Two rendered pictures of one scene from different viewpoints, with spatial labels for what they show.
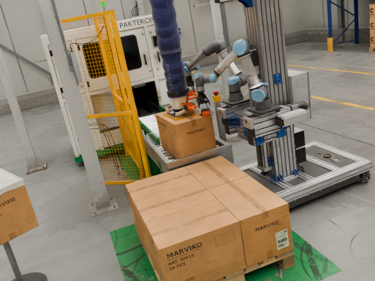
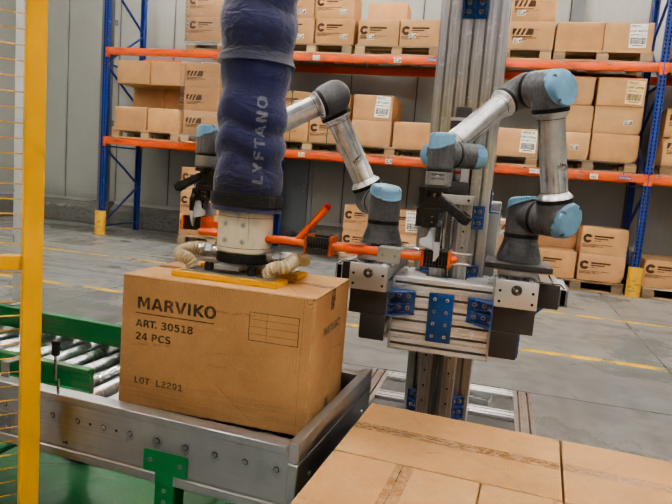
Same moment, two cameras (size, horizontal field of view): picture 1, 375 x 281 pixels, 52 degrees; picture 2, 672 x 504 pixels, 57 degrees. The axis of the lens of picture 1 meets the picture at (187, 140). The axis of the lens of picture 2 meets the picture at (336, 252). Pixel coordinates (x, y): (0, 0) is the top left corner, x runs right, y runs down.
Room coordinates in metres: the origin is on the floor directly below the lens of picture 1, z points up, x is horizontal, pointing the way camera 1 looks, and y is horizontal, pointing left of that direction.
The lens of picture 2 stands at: (2.62, 1.43, 1.29)
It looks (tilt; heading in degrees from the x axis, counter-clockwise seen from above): 7 degrees down; 304
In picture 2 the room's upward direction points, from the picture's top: 5 degrees clockwise
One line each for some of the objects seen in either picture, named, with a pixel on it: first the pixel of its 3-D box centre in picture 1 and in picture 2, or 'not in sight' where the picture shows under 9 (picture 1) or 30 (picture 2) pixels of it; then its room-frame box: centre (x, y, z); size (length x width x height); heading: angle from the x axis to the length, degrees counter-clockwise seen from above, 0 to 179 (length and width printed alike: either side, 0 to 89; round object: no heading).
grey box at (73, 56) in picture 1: (76, 66); not in sight; (4.08, 0.99, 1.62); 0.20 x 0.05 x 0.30; 16
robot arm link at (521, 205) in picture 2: (261, 90); (525, 214); (3.31, -0.72, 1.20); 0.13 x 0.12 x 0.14; 156
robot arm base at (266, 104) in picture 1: (263, 102); (519, 247); (3.32, -0.72, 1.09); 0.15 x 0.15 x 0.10
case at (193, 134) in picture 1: (185, 131); (239, 337); (3.95, 0.01, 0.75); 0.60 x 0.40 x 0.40; 20
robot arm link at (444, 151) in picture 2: (199, 79); (442, 152); (3.40, -0.20, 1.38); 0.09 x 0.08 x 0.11; 66
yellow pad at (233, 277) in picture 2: (173, 114); (229, 272); (3.92, 0.10, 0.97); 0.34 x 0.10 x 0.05; 20
